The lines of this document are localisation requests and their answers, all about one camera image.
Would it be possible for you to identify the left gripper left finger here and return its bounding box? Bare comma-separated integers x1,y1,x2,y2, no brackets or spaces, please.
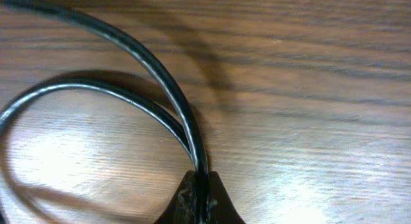
154,171,195,224

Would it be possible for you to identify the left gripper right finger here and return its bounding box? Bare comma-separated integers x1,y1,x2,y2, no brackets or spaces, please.
208,171,245,224

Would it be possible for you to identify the black looped cable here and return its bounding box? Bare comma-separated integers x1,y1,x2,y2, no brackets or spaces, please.
0,0,211,224

